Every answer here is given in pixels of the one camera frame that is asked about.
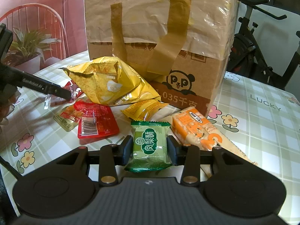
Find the large yellow chip bag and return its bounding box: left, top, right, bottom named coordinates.
left=62, top=56, right=161, bottom=107

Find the small yellow snack packet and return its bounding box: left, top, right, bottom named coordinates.
left=121, top=99, right=168, bottom=121

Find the checkered flower tablecloth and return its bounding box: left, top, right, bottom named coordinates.
left=0, top=50, right=300, bottom=225

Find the red barcode snack packet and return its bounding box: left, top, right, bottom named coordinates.
left=74, top=100, right=119, bottom=139

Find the green pineapple cake packet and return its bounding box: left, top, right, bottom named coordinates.
left=125, top=120, right=172, bottom=173

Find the red printed curtain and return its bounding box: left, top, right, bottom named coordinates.
left=1, top=0, right=87, bottom=74

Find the red jerky snack packet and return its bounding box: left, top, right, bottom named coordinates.
left=63, top=80, right=83, bottom=103

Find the clear chicken snack packet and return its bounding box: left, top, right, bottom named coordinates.
left=53, top=105, right=83, bottom=132

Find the orange white snack packet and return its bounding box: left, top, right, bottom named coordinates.
left=164, top=107, right=258, bottom=165

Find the black exercise bike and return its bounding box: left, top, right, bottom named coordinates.
left=227, top=0, right=299, bottom=90

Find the taped cardboard box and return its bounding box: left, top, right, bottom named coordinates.
left=84, top=0, right=238, bottom=115

